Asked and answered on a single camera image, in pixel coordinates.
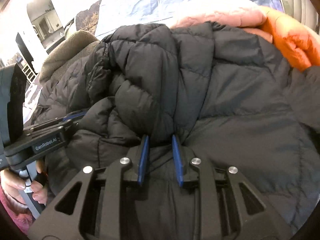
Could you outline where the orange puffer jacket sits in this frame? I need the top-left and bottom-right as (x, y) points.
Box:
(259, 6), (319, 72)

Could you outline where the pink fleece sleeve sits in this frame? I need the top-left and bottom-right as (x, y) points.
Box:
(1, 187), (34, 235)

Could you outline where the arched wall niche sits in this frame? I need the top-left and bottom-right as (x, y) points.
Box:
(27, 0), (65, 54)

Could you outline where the white shelf rack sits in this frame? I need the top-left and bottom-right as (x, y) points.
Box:
(22, 63), (36, 84)

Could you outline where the brown fleece garment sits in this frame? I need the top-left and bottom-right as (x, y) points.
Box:
(39, 30), (99, 86)

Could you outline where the black puffer jacket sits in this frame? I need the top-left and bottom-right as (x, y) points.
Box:
(33, 22), (319, 239)

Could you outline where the person's left hand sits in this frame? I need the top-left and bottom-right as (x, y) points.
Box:
(1, 169), (48, 207)

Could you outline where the grey curtain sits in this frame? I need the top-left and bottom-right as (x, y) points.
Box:
(281, 0), (319, 34)

